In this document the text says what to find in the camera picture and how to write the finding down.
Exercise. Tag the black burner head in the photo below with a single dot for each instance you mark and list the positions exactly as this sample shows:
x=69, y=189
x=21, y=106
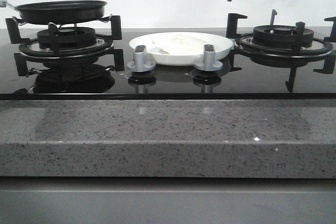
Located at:
x=68, y=38
x=276, y=36

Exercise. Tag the left black burner head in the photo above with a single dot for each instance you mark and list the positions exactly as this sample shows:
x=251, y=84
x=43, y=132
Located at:
x=68, y=38

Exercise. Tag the left black burner pan support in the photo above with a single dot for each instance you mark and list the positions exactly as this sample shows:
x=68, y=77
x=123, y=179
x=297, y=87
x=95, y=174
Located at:
x=56, y=58

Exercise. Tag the black frying pan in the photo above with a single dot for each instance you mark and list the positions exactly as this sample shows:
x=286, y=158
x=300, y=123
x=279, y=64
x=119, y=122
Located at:
x=59, y=12

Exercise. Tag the left silver stove knob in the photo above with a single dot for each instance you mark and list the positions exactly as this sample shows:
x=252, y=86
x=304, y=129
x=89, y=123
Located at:
x=141, y=62

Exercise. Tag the black glass gas cooktop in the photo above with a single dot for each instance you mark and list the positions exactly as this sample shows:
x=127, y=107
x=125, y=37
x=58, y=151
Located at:
x=107, y=78

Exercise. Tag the black burner pan support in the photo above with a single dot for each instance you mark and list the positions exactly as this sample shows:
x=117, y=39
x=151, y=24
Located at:
x=56, y=58
x=307, y=49

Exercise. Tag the silver stove knob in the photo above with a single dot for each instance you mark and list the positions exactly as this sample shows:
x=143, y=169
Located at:
x=141, y=62
x=208, y=62

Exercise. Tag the right black burner pan support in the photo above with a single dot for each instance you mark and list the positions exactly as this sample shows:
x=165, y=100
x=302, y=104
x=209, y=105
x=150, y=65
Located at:
x=307, y=49

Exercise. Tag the right black burner head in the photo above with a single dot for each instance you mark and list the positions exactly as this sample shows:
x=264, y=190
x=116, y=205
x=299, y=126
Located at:
x=276, y=36

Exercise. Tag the right silver stove knob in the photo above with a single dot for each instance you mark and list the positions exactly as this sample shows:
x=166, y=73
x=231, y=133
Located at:
x=208, y=62

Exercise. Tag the fried egg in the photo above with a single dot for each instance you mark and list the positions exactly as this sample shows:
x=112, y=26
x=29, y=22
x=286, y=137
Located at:
x=177, y=44

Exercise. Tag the white round plate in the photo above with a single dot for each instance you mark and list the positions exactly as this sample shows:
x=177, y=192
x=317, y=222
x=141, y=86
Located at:
x=221, y=45

